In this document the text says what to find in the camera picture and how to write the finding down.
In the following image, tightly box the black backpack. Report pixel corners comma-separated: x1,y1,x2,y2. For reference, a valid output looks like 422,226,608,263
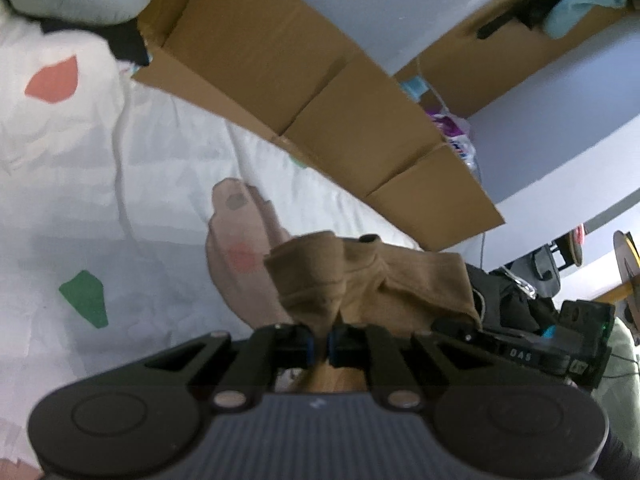
465,265,561,333

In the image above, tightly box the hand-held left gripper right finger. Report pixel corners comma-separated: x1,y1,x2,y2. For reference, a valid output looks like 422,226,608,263
326,325,546,408

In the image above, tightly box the flattened cardboard box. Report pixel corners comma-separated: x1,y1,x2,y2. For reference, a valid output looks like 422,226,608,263
131,0,506,252

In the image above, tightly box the black cloth under neck pillow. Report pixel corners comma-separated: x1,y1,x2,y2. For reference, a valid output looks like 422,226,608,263
40,17,151,67

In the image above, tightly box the bear print bedsheet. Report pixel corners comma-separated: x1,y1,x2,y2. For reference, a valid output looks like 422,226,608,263
0,7,426,480

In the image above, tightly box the tall cardboard panel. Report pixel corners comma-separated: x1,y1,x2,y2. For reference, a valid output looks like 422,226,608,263
395,0,640,116

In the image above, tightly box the teal cloth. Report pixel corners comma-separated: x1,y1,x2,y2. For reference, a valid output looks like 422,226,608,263
542,0,633,40

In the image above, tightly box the purple white plastic bag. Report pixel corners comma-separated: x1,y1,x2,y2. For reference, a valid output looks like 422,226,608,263
430,110,481,171

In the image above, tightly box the brown printed t-shirt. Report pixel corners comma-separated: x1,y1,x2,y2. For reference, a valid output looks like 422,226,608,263
262,230,483,393

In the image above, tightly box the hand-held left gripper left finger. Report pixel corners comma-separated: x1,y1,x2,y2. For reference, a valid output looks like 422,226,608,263
70,325,316,411

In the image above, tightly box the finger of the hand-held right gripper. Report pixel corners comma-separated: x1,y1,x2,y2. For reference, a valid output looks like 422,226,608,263
432,317,503,358

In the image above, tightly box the light green jacket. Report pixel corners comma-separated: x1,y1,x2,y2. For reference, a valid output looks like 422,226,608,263
597,317,640,411

